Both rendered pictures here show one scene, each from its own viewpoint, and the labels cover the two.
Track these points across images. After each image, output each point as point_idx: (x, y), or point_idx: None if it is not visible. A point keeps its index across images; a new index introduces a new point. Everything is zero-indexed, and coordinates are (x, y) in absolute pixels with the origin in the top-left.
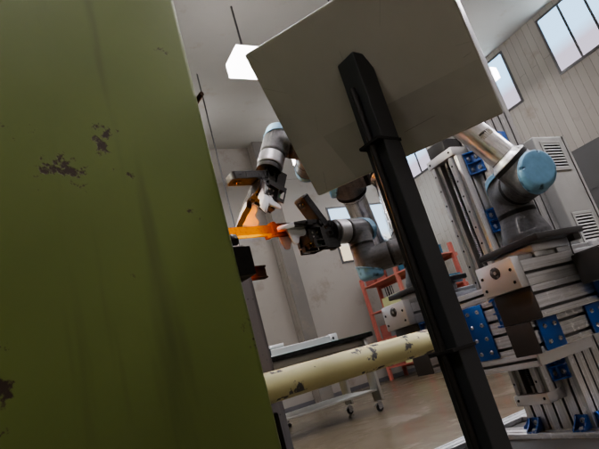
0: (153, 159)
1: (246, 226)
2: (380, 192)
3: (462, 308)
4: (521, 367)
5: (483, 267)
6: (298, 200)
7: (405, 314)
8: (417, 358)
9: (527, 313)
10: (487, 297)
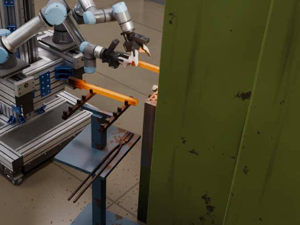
0: None
1: (148, 63)
2: (74, 24)
3: (39, 74)
4: (57, 93)
5: (79, 56)
6: (117, 42)
7: (34, 84)
8: (26, 106)
9: (82, 71)
10: (77, 68)
